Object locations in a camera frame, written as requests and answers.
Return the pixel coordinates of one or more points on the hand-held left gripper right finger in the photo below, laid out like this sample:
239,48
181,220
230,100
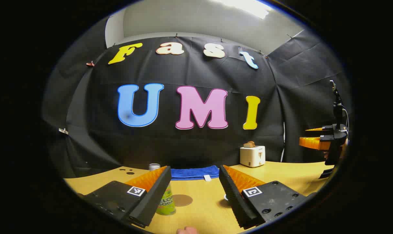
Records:
233,198

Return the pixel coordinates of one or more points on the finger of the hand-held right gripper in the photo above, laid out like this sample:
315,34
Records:
314,143
315,129

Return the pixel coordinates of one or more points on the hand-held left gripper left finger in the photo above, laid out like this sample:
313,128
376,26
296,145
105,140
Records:
154,198

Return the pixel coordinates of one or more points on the silver green label water bottle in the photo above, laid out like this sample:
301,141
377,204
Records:
166,204

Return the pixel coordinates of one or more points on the round brown coaster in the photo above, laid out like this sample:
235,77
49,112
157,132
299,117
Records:
183,200

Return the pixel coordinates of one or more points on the blue towel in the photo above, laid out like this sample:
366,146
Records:
189,173

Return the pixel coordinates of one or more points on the white toaster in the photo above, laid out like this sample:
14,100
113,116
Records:
252,156

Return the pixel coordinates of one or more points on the brown toast slice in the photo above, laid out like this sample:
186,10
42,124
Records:
249,144

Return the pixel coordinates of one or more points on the black backdrop cloth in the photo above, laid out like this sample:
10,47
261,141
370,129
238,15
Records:
183,146

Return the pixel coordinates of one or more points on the metal clip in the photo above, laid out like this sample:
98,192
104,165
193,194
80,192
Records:
63,131

